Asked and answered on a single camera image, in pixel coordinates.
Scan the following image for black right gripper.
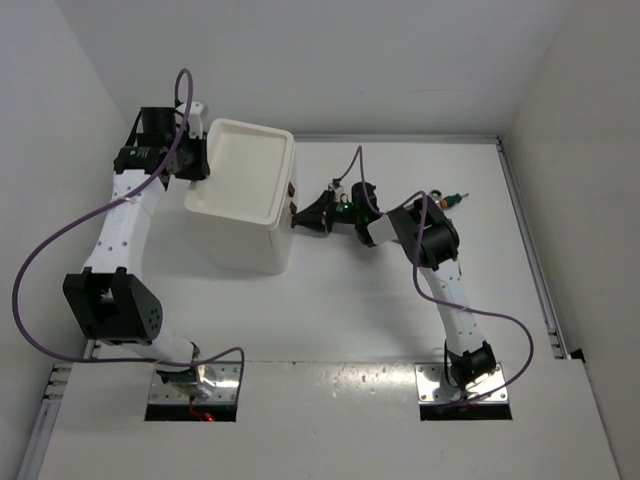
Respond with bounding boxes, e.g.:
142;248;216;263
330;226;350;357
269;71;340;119
294;191;361;234

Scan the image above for green handle screwdriver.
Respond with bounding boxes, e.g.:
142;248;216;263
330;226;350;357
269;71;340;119
440;194;468;210

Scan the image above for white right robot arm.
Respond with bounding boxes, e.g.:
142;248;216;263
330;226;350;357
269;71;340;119
290;182;497;403

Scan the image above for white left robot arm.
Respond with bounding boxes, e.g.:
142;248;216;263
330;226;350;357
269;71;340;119
63;101;216;402

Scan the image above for white drawer cabinet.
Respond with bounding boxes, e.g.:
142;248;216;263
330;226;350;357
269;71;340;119
141;117;297;274

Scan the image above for long silver ratchet wrench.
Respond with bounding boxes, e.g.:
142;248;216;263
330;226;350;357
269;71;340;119
430;189;443;201

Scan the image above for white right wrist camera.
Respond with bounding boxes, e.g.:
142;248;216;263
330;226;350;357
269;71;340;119
328;181;348;202

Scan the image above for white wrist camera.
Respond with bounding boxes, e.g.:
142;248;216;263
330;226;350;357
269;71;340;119
186;101;208;140
328;181;348;202

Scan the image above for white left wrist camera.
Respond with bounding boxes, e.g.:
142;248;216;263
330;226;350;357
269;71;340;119
186;101;208;140

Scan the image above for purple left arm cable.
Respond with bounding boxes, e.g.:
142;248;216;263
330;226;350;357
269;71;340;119
12;68;245;391

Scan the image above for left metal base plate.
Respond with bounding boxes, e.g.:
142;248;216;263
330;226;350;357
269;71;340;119
148;362;242;406

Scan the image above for metal base plate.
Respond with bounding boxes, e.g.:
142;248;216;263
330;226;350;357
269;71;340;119
148;362;242;406
415;362;511;407

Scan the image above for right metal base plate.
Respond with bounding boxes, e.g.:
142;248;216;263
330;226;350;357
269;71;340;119
415;362;511;407

